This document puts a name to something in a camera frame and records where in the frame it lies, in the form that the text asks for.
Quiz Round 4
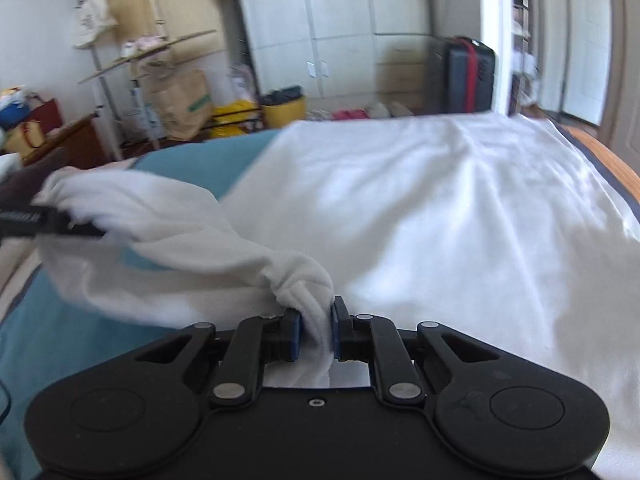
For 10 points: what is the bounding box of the beige slippers pair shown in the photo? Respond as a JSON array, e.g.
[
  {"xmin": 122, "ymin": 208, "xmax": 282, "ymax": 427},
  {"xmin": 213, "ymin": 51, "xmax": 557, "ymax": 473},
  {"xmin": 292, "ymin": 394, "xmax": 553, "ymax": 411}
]
[{"xmin": 367, "ymin": 101, "xmax": 415, "ymax": 118}]

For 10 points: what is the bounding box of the folded dark brown garment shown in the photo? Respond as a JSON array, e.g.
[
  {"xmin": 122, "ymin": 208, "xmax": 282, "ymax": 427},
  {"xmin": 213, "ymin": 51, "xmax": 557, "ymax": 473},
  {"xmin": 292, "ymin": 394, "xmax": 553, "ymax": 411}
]
[{"xmin": 0, "ymin": 147, "xmax": 68, "ymax": 206}]

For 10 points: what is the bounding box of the rolling side table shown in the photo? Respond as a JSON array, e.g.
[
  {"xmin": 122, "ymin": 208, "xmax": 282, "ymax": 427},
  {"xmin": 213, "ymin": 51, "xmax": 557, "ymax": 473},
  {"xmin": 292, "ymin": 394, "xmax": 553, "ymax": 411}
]
[{"xmin": 75, "ymin": 30, "xmax": 218, "ymax": 161}]

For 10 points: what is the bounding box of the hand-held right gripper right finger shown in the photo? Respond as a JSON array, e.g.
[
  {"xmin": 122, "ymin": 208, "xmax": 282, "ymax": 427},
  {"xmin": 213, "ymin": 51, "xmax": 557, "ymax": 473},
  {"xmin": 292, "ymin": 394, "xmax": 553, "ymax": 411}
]
[{"xmin": 330, "ymin": 296, "xmax": 503, "ymax": 406}]

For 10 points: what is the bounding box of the brown paper bag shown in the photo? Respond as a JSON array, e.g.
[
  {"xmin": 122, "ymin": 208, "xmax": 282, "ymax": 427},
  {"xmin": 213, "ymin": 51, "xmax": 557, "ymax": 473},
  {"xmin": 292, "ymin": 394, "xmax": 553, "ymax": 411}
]
[{"xmin": 150, "ymin": 70, "xmax": 216, "ymax": 142}]

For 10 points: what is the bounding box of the striped patchwork bed sheet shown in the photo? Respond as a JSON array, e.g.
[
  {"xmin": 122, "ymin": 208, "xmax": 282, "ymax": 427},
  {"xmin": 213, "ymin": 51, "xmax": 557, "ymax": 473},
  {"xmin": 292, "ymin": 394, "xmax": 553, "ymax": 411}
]
[{"xmin": 0, "ymin": 120, "xmax": 640, "ymax": 480}]

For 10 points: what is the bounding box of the white wardrobe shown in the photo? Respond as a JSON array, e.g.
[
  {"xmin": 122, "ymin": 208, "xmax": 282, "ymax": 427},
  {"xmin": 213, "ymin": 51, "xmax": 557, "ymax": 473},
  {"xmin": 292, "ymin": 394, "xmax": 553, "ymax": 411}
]
[{"xmin": 232, "ymin": 0, "xmax": 441, "ymax": 111}]

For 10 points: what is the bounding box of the metal storage shelf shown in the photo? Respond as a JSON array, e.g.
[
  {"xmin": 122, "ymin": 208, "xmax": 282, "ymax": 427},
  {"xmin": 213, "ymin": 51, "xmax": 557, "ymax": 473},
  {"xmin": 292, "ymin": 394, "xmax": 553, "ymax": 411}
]
[{"xmin": 507, "ymin": 0, "xmax": 541, "ymax": 116}]

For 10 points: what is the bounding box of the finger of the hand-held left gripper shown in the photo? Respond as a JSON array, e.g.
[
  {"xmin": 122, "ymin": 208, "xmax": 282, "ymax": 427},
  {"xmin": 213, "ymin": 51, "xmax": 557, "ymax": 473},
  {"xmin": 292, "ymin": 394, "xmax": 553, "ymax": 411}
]
[{"xmin": 62, "ymin": 220, "xmax": 107, "ymax": 240}]

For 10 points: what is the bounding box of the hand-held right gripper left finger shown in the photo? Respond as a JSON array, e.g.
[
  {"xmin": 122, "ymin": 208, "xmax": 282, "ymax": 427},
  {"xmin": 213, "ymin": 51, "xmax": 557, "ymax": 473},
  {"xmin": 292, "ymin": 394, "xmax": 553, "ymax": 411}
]
[{"xmin": 132, "ymin": 308, "xmax": 303, "ymax": 408}]

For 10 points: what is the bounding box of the white hanging cloth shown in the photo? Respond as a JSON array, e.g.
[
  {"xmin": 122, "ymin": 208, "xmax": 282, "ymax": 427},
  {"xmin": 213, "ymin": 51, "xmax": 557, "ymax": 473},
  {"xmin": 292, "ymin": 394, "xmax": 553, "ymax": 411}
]
[{"xmin": 75, "ymin": 0, "xmax": 119, "ymax": 44}]

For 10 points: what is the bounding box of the black suitcase red stripe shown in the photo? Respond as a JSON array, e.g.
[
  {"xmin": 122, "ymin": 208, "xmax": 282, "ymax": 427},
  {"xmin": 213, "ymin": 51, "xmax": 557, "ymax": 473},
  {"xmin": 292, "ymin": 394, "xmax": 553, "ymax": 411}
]
[{"xmin": 431, "ymin": 36, "xmax": 497, "ymax": 113}]

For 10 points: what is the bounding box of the clear plastic bag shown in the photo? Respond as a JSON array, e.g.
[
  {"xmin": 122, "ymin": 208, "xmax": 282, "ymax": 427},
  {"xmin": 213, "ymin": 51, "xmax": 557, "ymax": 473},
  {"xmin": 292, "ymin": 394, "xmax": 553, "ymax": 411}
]
[{"xmin": 230, "ymin": 62, "xmax": 259, "ymax": 106}]

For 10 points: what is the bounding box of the yellow trash bin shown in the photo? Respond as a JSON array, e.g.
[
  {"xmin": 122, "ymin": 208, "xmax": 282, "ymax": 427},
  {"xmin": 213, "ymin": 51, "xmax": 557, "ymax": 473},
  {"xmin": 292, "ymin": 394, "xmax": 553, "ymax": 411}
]
[{"xmin": 259, "ymin": 86, "xmax": 307, "ymax": 128}]

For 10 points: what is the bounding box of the blue white patterned bag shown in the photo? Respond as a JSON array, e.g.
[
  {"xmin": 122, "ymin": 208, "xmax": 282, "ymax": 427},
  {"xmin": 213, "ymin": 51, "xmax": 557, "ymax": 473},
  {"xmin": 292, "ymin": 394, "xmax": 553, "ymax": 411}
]
[{"xmin": 131, "ymin": 87, "xmax": 162, "ymax": 137}]

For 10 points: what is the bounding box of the dark red bag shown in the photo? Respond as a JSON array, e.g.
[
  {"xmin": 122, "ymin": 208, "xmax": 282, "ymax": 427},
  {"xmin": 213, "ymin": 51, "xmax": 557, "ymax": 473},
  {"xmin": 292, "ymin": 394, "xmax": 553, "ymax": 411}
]
[{"xmin": 29, "ymin": 99, "xmax": 65, "ymax": 133}]

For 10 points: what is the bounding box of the yellow plastic bag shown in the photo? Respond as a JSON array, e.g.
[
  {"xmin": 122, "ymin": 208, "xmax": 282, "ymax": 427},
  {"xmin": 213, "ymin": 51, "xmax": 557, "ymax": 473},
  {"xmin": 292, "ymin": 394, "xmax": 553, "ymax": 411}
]
[{"xmin": 212, "ymin": 101, "xmax": 261, "ymax": 138}]

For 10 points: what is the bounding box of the white towel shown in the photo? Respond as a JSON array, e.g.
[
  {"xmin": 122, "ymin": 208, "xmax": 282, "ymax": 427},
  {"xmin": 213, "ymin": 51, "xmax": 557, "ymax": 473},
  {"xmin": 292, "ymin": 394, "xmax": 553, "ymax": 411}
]
[{"xmin": 32, "ymin": 110, "xmax": 636, "ymax": 391}]

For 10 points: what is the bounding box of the white door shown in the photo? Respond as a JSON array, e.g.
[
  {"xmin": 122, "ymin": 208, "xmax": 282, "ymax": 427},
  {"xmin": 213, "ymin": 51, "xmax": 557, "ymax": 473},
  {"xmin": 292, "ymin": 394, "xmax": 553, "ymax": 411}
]
[{"xmin": 540, "ymin": 0, "xmax": 617, "ymax": 126}]

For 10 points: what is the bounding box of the beige handbag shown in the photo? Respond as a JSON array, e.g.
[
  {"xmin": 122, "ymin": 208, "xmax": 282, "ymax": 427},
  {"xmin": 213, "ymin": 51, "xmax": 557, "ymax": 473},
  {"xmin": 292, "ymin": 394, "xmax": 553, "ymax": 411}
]
[{"xmin": 5, "ymin": 120, "xmax": 47, "ymax": 157}]

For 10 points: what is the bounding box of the wooden nightstand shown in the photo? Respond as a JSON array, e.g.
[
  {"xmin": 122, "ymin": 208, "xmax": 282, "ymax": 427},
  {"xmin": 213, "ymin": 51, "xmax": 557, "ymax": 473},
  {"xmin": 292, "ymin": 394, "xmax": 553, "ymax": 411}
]
[{"xmin": 22, "ymin": 114, "xmax": 108, "ymax": 168}]

